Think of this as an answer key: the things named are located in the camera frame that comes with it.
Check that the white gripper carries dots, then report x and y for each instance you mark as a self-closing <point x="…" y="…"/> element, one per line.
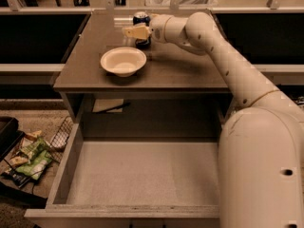
<point x="157" y="27"/>

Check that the yellow snack bag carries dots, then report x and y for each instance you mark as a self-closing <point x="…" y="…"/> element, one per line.
<point x="18" y="160"/>

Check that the blue pepsi can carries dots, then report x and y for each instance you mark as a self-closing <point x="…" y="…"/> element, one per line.
<point x="141" y="17"/>

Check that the open grey top drawer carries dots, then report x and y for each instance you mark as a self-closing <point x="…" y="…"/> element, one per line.
<point x="168" y="181"/>

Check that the grey cabinet with glossy top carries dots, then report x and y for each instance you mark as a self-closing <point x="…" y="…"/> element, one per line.
<point x="114" y="91"/>

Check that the black wire basket left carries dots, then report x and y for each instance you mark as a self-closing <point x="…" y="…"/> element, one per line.
<point x="59" y="141"/>

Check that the white paper bowl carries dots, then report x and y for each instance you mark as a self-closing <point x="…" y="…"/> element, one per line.
<point x="123" y="61"/>

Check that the black tray on floor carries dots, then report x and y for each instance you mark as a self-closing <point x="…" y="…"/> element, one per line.
<point x="10" y="135"/>

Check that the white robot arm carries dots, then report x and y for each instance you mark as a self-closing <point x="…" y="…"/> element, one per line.
<point x="261" y="146"/>

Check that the green chip bag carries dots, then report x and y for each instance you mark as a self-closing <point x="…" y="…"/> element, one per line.
<point x="38" y="159"/>

